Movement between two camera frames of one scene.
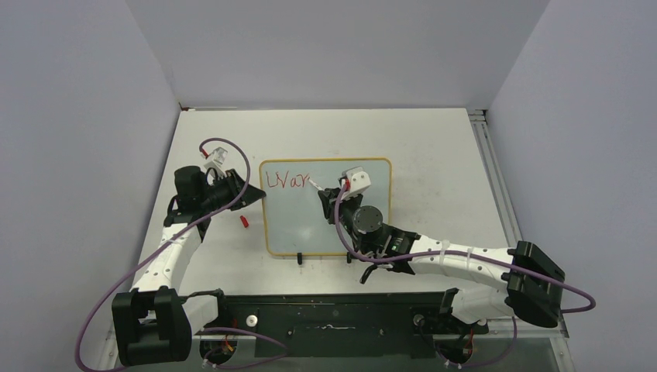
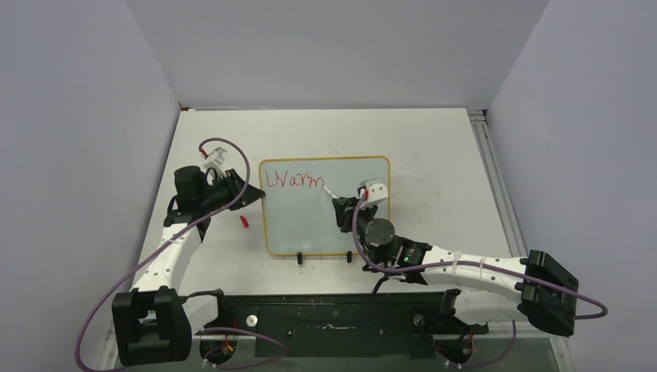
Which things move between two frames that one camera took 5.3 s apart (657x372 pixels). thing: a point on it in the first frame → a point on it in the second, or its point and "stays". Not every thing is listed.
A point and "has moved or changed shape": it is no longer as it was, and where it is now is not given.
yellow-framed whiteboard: (295, 220) stays
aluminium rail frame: (478, 118) stays
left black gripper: (235, 184) stays
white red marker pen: (314, 184) has moved or changed shape
